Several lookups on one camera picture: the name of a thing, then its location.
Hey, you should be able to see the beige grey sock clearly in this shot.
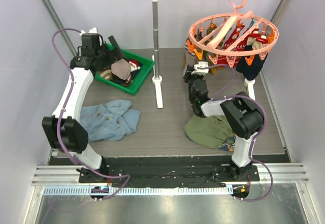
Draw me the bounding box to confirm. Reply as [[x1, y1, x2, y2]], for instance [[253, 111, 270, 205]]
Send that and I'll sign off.
[[182, 53, 190, 76], [111, 59, 131, 80]]

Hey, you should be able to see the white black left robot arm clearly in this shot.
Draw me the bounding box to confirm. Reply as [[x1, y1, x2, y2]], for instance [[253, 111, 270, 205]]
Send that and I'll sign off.
[[42, 28, 124, 183]]

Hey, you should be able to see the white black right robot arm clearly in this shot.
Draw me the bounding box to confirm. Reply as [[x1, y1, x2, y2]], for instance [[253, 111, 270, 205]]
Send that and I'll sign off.
[[183, 62, 265, 181]]

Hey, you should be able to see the pink round clip hanger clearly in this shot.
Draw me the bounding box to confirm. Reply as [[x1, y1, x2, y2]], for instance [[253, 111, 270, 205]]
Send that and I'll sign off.
[[185, 0, 279, 68]]

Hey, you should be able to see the green plastic tray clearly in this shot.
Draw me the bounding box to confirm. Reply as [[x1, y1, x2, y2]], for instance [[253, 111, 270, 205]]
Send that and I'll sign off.
[[95, 49, 154, 95]]

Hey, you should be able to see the olive yellow toe sock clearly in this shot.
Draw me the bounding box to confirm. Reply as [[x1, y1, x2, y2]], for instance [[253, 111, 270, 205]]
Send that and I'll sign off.
[[200, 23, 229, 74]]

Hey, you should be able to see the green crumpled garment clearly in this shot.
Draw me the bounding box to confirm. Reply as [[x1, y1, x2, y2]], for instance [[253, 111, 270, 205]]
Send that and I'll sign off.
[[184, 115, 236, 152]]

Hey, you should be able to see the navy cream cuff sock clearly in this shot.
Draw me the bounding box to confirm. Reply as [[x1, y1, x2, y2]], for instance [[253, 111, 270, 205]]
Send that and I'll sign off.
[[236, 55, 267, 81]]

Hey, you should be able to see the light blue denim shirt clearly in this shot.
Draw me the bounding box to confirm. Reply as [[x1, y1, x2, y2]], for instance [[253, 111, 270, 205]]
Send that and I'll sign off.
[[80, 100, 141, 142]]

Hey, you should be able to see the red white sock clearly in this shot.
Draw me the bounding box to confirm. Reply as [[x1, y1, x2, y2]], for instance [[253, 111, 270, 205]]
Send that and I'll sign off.
[[217, 24, 261, 64]]

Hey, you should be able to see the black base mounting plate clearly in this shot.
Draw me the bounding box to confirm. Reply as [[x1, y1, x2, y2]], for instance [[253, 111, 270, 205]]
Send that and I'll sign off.
[[48, 154, 261, 189]]

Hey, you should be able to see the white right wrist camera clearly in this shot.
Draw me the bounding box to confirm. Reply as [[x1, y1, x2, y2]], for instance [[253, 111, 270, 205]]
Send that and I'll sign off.
[[191, 61, 209, 76]]

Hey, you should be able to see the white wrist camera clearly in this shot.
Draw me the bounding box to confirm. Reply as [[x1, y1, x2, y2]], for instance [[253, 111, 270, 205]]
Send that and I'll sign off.
[[79, 27, 98, 36], [191, 61, 209, 76]]

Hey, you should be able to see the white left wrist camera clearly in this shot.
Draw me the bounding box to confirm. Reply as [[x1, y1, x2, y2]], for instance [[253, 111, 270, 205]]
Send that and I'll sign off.
[[79, 27, 98, 36]]

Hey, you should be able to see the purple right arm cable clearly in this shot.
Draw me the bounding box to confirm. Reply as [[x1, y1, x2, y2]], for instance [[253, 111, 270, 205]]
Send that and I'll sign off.
[[208, 63, 274, 201]]

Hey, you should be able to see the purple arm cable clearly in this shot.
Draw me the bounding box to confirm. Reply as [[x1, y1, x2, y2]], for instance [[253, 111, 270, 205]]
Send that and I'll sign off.
[[52, 28, 131, 201], [208, 63, 274, 201]]

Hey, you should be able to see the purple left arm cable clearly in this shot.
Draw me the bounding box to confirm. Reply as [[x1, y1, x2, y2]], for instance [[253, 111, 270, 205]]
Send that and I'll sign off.
[[52, 28, 131, 201]]

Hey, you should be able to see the white slotted cable duct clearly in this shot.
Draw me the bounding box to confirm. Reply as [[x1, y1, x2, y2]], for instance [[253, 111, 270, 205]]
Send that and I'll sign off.
[[43, 185, 233, 196]]

